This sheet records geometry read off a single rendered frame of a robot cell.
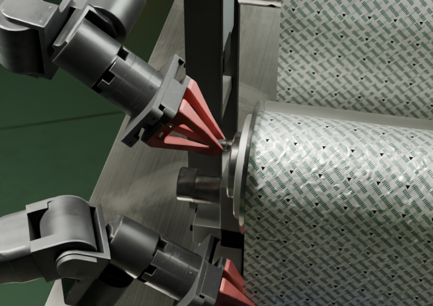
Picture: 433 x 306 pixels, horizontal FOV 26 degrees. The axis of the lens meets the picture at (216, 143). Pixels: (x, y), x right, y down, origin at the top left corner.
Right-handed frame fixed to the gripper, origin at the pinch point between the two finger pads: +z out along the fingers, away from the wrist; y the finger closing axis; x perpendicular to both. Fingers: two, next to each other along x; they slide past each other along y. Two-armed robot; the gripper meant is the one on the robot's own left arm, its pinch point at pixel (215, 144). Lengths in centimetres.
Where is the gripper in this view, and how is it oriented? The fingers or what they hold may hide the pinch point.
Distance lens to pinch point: 102.7
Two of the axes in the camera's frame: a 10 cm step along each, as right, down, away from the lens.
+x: 5.8, -5.4, -6.1
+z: 7.9, 5.6, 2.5
